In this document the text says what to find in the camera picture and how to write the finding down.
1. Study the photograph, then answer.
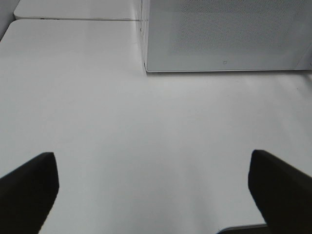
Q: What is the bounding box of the white microwave oven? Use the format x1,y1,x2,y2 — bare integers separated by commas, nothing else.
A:
140,0,312,73

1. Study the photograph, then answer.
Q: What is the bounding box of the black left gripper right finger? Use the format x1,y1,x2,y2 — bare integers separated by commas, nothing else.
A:
248,150,312,234

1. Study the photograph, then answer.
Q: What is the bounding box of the white microwave door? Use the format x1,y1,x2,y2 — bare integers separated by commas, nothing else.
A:
146,0,312,73

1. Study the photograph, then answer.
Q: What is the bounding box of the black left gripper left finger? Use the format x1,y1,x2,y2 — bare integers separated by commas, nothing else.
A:
0,152,59,234

